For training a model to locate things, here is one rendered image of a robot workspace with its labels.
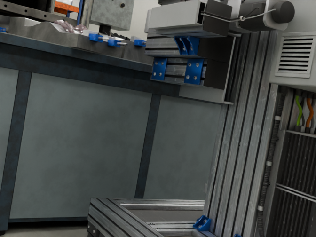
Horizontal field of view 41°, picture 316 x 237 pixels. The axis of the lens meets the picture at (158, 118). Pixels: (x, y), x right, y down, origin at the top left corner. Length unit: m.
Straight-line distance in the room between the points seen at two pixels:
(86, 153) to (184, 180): 0.59
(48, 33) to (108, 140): 0.53
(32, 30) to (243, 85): 0.99
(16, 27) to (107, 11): 0.96
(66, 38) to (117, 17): 1.18
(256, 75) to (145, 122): 0.77
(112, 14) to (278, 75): 1.81
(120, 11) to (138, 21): 6.94
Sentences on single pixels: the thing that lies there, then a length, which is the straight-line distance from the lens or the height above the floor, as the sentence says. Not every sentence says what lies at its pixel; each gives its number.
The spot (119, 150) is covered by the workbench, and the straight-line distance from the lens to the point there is 1.99.
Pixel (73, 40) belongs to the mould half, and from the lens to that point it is 1.76.
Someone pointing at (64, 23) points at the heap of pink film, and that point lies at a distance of 1.93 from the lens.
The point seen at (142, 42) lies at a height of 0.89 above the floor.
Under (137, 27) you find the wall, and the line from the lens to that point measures 9.86.
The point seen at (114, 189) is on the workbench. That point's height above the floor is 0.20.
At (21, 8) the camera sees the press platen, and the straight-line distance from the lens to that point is 2.64.
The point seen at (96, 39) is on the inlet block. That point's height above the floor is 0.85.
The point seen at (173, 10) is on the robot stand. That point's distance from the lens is 1.32.
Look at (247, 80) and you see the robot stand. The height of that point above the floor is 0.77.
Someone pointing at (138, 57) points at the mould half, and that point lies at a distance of 2.00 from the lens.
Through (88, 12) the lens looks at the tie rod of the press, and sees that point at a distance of 2.70.
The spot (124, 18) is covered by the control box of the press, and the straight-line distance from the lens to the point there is 2.97.
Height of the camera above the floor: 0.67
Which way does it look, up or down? 3 degrees down
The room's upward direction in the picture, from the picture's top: 10 degrees clockwise
